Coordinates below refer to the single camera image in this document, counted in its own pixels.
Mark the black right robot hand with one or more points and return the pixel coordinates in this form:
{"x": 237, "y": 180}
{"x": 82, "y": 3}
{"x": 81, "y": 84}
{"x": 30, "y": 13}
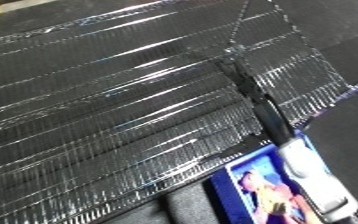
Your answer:
{"x": 264, "y": 106}

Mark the pink and yellow soft toy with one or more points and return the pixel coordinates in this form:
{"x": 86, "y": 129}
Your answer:
{"x": 270, "y": 196}

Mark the pale right robot arm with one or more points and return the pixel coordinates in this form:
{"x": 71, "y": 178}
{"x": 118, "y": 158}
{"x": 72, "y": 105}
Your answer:
{"x": 314, "y": 173}

